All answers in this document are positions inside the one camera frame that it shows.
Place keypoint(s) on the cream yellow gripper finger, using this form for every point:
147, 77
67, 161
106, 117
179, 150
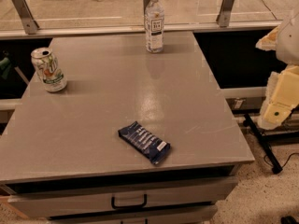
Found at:
281, 97

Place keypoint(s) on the clear plastic water bottle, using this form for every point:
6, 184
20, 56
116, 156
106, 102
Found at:
154, 26

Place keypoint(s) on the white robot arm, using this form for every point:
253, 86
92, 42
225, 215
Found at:
284, 40

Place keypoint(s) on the black stand leg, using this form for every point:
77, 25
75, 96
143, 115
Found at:
248, 122

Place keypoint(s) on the grey upper drawer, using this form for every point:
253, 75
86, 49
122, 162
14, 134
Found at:
97, 200

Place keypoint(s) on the grey drawer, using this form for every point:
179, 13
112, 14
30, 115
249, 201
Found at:
178, 215
97, 200

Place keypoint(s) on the dark blue snack bar wrapper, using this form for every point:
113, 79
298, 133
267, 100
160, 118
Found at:
148, 144

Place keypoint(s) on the grey lower drawer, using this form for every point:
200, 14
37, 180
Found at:
178, 215

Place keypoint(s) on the white green soda can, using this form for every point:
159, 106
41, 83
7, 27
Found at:
48, 69

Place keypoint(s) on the right metal bracket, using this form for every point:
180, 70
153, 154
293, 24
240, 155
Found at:
224, 15

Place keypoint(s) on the black drawer handle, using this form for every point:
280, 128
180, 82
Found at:
136, 202

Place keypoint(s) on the metal rail frame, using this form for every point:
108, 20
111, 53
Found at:
115, 30

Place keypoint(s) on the left metal bracket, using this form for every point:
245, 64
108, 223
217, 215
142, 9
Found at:
28, 22

